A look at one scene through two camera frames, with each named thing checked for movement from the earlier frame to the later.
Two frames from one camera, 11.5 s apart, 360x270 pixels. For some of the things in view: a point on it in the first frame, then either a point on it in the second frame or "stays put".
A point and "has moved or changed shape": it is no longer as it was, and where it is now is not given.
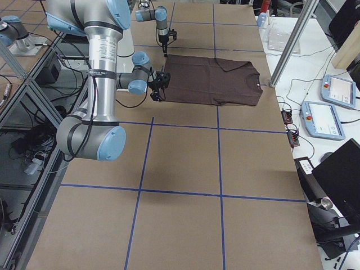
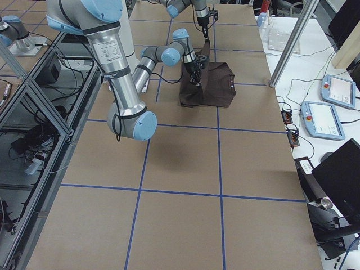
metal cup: x=327 y=203 stays put
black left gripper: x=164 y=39 -> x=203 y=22
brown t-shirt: x=208 y=79 has moved or changed shape
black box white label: x=304 y=166 stays put
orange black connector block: x=293 y=135 stays put
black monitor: x=338 y=176 stays put
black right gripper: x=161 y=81 -> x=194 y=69
